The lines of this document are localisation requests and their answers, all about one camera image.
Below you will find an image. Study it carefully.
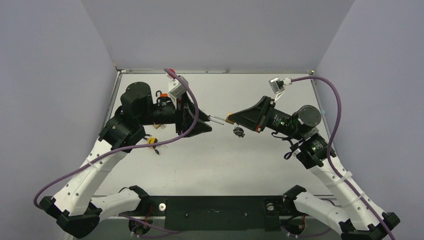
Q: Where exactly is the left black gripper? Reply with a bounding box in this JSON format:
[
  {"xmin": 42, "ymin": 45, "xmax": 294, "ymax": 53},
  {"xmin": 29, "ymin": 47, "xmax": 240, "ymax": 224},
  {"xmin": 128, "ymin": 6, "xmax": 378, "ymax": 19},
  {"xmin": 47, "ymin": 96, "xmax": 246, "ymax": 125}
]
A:
[{"xmin": 138, "ymin": 91, "xmax": 213, "ymax": 136}]

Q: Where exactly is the small brass padlock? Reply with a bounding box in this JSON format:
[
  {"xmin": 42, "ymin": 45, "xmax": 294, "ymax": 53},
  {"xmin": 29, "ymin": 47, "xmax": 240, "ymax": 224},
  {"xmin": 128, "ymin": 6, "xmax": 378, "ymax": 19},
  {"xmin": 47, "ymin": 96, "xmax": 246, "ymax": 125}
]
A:
[{"xmin": 208, "ymin": 115, "xmax": 235, "ymax": 125}]

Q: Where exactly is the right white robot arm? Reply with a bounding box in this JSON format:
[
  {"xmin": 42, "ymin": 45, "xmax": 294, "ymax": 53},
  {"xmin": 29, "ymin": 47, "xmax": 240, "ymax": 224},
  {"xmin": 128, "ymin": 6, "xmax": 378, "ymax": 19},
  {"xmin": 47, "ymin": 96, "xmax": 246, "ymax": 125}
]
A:
[{"xmin": 227, "ymin": 96, "xmax": 400, "ymax": 240}]

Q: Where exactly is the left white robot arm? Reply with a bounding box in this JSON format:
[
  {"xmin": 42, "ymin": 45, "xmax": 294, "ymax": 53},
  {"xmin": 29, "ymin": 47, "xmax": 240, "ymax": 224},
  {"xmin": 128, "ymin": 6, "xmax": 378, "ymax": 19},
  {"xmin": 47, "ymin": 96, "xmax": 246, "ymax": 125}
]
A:
[{"xmin": 39, "ymin": 82, "xmax": 212, "ymax": 239}]

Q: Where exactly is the orange padlock with key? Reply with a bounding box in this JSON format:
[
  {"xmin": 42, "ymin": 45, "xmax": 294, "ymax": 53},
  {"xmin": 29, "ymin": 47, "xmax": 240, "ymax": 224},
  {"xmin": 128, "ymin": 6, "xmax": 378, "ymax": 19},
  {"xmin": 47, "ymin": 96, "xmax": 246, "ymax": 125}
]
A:
[{"xmin": 155, "ymin": 90, "xmax": 171, "ymax": 107}]

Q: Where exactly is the large brass padlock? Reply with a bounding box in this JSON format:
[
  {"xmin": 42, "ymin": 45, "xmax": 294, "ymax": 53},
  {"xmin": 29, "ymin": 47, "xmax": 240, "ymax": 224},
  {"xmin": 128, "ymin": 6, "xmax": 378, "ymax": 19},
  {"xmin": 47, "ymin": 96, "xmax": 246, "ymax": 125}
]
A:
[{"xmin": 152, "ymin": 124, "xmax": 167, "ymax": 129}]

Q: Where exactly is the yellow padlock with keys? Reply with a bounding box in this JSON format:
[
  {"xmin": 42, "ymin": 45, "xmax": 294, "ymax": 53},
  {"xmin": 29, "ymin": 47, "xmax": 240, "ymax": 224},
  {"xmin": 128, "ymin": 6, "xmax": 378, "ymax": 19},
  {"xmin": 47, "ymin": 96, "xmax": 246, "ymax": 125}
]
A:
[{"xmin": 143, "ymin": 134, "xmax": 168, "ymax": 156}]

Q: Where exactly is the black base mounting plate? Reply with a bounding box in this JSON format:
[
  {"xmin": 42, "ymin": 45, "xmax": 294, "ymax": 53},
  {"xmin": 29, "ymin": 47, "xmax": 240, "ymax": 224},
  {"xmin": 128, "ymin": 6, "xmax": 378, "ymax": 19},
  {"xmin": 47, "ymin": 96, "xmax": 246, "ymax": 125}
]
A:
[{"xmin": 119, "ymin": 195, "xmax": 316, "ymax": 233}]

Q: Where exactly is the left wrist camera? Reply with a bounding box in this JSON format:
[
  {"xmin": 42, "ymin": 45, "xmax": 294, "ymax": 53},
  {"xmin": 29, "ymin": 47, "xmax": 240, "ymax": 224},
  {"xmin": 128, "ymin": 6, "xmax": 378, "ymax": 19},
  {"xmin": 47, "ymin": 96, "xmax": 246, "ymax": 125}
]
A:
[{"xmin": 166, "ymin": 68, "xmax": 189, "ymax": 99}]

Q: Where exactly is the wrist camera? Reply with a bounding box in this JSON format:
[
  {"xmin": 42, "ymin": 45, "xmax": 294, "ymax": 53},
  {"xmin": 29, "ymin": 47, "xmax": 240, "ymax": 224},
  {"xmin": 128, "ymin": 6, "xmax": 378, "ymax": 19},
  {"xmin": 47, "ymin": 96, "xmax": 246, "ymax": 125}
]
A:
[
  {"xmin": 166, "ymin": 68, "xmax": 189, "ymax": 99},
  {"xmin": 268, "ymin": 77, "xmax": 292, "ymax": 102}
]

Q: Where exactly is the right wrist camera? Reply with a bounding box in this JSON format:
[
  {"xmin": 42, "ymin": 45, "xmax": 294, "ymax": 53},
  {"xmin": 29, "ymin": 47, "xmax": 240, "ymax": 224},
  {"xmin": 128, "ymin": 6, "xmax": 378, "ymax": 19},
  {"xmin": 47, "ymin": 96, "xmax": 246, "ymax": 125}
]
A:
[{"xmin": 268, "ymin": 77, "xmax": 292, "ymax": 102}]

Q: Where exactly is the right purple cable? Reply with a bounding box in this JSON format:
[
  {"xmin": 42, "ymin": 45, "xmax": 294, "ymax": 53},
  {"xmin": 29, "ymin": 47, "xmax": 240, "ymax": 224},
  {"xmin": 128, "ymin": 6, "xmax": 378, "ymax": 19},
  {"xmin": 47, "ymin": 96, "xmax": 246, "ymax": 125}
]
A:
[{"xmin": 283, "ymin": 76, "xmax": 397, "ymax": 240}]

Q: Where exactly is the purple cable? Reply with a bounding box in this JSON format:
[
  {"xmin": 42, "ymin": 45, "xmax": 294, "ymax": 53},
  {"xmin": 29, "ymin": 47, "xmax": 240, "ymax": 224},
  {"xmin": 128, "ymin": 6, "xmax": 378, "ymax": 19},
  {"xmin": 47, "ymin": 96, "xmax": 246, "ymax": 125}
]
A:
[
  {"xmin": 283, "ymin": 76, "xmax": 397, "ymax": 240},
  {"xmin": 33, "ymin": 68, "xmax": 200, "ymax": 240}
]

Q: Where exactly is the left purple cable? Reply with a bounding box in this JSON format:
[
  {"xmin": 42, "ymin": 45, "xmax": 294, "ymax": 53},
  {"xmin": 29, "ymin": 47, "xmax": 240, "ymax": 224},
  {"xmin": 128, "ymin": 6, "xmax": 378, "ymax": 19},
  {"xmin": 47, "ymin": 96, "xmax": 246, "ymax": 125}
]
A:
[{"xmin": 33, "ymin": 68, "xmax": 200, "ymax": 240}]

